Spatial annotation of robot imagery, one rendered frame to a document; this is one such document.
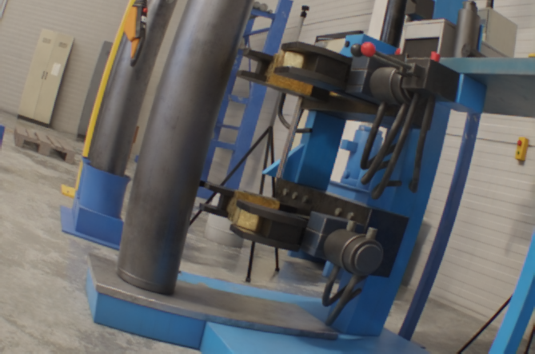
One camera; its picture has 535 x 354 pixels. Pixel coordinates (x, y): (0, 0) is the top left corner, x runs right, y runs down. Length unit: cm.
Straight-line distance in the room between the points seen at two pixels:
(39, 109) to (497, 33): 1024
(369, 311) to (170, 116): 97
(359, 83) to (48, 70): 1044
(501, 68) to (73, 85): 1149
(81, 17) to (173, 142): 1084
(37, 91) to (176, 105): 1017
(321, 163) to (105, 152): 120
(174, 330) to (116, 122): 152
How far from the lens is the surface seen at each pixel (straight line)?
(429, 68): 163
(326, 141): 252
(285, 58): 197
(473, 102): 170
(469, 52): 170
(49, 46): 1210
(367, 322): 234
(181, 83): 198
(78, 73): 1264
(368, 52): 156
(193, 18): 202
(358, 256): 172
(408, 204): 228
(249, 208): 186
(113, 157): 326
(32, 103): 1207
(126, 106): 326
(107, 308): 195
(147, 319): 197
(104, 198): 326
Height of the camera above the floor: 67
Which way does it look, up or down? 1 degrees up
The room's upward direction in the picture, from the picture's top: 16 degrees clockwise
